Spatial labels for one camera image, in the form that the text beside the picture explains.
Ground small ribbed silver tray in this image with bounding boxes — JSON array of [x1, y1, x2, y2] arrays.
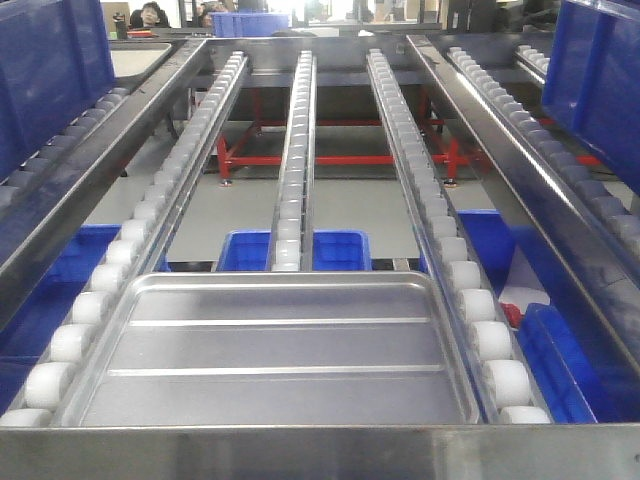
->
[[54, 271, 481, 427]]

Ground grey tray far left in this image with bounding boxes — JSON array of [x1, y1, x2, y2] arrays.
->
[[110, 42, 172, 81]]

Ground middle white roller track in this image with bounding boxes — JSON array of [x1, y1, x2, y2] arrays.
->
[[267, 50, 317, 272]]

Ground white roller track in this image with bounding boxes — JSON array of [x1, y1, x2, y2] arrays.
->
[[367, 49, 552, 424], [1, 51, 248, 428], [267, 50, 317, 272]]

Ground blue bin below middle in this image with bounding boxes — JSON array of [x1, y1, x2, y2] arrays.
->
[[216, 230, 372, 272]]

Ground distant blue crate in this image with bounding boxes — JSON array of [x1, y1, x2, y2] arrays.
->
[[209, 12, 290, 38]]

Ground right white roller track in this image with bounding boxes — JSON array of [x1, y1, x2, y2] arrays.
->
[[367, 49, 552, 424]]

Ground person in background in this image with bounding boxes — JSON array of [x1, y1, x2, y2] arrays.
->
[[130, 1, 170, 29]]

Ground far left roller track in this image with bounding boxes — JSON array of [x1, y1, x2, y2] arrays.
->
[[1, 87, 130, 212]]

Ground blue bin lower right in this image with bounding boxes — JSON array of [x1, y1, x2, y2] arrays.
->
[[459, 210, 639, 423]]

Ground far right roller track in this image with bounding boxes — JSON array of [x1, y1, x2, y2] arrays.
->
[[448, 46, 639, 256]]

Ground left white roller track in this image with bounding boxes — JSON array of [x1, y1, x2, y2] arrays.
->
[[1, 51, 248, 428]]

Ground blue bin lower left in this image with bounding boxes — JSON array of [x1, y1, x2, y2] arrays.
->
[[0, 224, 171, 401]]

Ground blue bin upper left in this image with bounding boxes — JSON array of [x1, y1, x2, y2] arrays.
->
[[1, 0, 115, 178]]

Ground red metal frame cart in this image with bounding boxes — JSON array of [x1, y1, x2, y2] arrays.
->
[[216, 85, 472, 184]]

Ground steel front rail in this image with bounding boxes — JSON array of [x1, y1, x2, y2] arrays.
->
[[1, 424, 639, 479]]

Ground left steel divider rail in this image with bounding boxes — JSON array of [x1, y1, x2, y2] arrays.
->
[[1, 39, 208, 324]]

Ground steel divider rail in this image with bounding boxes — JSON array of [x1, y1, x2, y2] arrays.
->
[[407, 36, 639, 371], [1, 39, 208, 324]]

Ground right steel divider rail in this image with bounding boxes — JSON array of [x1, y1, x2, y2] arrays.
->
[[407, 36, 639, 371]]

